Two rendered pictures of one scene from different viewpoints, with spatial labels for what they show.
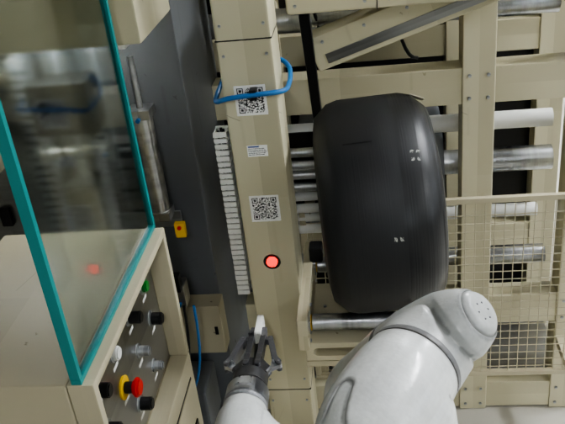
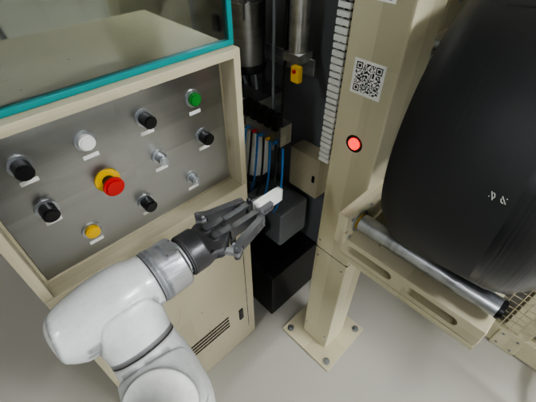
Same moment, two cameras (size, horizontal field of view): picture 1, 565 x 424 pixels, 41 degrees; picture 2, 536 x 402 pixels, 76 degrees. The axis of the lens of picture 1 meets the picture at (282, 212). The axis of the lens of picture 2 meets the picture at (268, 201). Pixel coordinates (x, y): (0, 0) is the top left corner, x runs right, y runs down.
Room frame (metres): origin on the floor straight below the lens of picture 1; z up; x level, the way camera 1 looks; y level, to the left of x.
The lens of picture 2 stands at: (1.03, -0.22, 1.53)
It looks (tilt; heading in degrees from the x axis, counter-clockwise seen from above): 44 degrees down; 38
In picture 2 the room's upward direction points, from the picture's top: straight up
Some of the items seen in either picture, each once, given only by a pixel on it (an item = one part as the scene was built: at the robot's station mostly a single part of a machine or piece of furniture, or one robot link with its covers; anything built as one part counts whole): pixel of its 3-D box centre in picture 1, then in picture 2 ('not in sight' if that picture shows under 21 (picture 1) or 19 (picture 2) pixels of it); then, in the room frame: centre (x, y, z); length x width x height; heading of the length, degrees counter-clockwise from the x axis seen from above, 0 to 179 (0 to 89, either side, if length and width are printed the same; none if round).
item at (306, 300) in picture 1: (308, 292); (385, 191); (1.78, -0.05, 0.90); 0.40 x 0.03 x 0.10; 172
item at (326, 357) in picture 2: not in sight; (322, 328); (1.77, 0.03, 0.01); 0.27 x 0.27 x 0.02; 82
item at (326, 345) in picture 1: (373, 340); (411, 274); (1.61, -0.20, 0.83); 0.36 x 0.09 x 0.06; 82
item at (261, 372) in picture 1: (250, 374); (203, 243); (1.26, 0.11, 1.06); 0.09 x 0.08 x 0.07; 172
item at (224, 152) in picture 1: (235, 214); (342, 76); (1.75, 0.12, 1.19); 0.05 x 0.04 x 0.48; 172
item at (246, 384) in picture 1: (246, 399); (167, 267); (1.19, 0.12, 1.06); 0.09 x 0.06 x 0.09; 82
